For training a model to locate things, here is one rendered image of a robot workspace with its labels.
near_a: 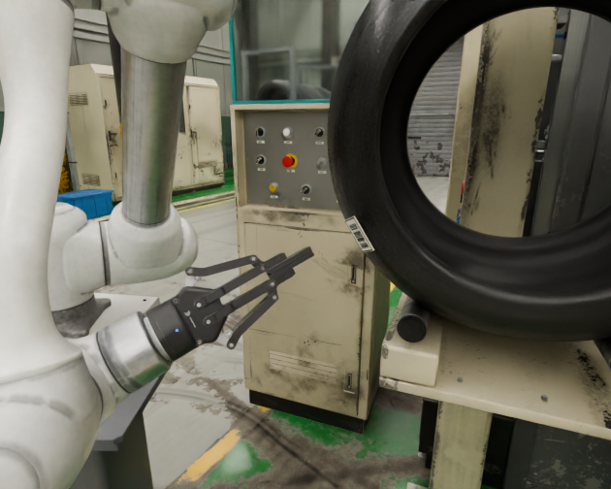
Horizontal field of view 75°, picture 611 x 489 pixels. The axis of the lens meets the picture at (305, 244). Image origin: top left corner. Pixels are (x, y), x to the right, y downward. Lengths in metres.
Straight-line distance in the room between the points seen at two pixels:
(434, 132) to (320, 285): 8.82
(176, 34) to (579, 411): 0.80
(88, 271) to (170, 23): 0.56
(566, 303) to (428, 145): 9.59
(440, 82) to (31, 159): 9.81
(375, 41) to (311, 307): 1.12
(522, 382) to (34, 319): 0.67
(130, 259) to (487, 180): 0.80
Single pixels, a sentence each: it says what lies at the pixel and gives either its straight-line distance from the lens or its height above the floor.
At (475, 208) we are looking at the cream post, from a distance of 0.96.
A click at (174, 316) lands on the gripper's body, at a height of 0.97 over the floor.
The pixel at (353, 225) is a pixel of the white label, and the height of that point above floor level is 1.05.
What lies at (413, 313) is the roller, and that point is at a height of 0.92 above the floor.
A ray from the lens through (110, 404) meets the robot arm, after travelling 0.54.
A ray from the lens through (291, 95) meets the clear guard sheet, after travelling 1.44.
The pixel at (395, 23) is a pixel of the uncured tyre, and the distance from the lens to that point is 0.58.
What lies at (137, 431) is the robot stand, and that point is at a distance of 1.30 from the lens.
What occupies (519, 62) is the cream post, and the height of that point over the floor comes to 1.32.
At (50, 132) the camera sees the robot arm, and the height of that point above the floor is 1.19.
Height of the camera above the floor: 1.20
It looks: 17 degrees down
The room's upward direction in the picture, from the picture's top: straight up
